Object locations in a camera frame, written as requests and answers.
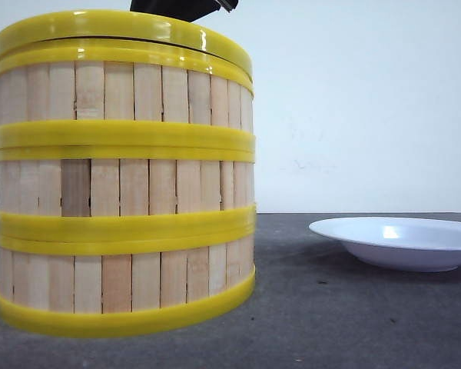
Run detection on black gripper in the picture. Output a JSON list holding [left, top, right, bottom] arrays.
[[130, 0, 239, 22]]

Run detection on white ceramic plate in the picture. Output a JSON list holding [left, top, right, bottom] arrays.
[[309, 217, 461, 272]]

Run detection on far right bamboo steamer basket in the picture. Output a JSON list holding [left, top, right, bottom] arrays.
[[0, 39, 255, 162]]

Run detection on near right bamboo steamer basket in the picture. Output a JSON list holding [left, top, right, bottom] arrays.
[[0, 204, 255, 338]]

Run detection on bamboo steamer basket yellow rims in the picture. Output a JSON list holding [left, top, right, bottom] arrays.
[[0, 9, 253, 77]]

